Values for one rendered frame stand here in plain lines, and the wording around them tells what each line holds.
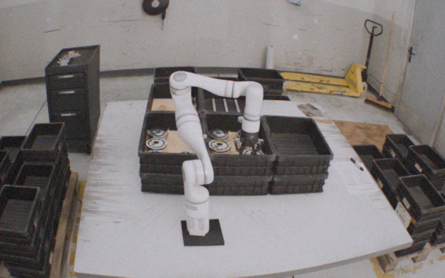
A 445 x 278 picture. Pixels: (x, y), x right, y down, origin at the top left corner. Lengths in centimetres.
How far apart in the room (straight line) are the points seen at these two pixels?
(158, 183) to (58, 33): 380
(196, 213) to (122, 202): 42
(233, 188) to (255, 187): 10
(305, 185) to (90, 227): 104
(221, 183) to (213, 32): 350
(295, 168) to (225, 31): 350
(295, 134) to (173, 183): 74
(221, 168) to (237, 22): 355
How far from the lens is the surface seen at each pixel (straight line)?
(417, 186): 272
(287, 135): 208
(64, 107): 323
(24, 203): 218
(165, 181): 173
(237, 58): 520
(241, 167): 170
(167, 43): 503
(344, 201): 190
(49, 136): 281
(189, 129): 147
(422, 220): 237
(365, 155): 330
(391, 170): 299
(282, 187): 181
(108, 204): 173
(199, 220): 150
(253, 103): 160
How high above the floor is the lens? 181
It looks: 30 degrees down
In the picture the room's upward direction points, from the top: 5 degrees clockwise
